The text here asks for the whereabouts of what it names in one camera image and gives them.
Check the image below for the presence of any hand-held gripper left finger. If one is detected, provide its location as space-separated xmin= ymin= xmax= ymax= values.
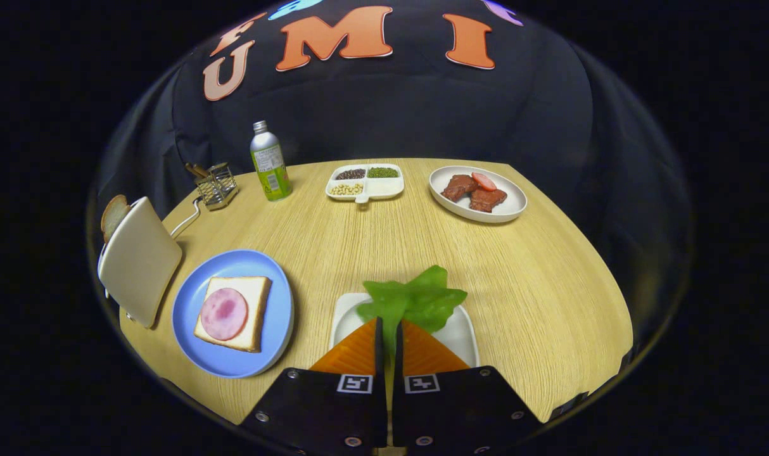
xmin=239 ymin=317 xmax=389 ymax=452

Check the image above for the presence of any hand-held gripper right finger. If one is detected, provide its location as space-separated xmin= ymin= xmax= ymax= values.
xmin=392 ymin=319 xmax=543 ymax=453

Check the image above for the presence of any green lettuce leaf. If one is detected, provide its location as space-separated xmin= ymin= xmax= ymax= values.
xmin=357 ymin=265 xmax=469 ymax=406

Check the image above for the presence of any toasted bread slice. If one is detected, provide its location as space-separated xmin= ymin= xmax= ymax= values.
xmin=101 ymin=194 xmax=130 ymax=244

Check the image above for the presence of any white square plate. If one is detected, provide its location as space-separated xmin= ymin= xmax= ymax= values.
xmin=329 ymin=292 xmax=480 ymax=368

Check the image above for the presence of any blue round plate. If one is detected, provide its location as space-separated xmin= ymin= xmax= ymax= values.
xmin=172 ymin=249 xmax=295 ymax=379

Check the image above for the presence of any white bread slice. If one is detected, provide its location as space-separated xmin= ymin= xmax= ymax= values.
xmin=193 ymin=275 xmax=272 ymax=353

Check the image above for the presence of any pink ham slice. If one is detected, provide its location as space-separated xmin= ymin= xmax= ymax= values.
xmin=200 ymin=288 xmax=249 ymax=341

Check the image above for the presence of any brown meat slice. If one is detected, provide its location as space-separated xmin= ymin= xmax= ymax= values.
xmin=441 ymin=174 xmax=480 ymax=203
xmin=469 ymin=187 xmax=508 ymax=213

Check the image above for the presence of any white round plate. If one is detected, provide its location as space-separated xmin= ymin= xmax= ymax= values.
xmin=429 ymin=166 xmax=528 ymax=224

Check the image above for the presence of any white divided dish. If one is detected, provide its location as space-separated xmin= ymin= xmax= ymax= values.
xmin=325 ymin=163 xmax=405 ymax=205

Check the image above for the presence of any white toaster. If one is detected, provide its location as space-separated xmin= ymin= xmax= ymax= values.
xmin=98 ymin=196 xmax=184 ymax=329

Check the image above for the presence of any silver green bottle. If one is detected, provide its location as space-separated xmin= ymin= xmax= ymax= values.
xmin=250 ymin=120 xmax=293 ymax=202

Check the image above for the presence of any white toaster cable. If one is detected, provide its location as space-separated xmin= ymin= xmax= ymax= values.
xmin=169 ymin=196 xmax=205 ymax=240

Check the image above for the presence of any metal wire basket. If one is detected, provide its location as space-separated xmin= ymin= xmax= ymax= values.
xmin=194 ymin=162 xmax=239 ymax=212

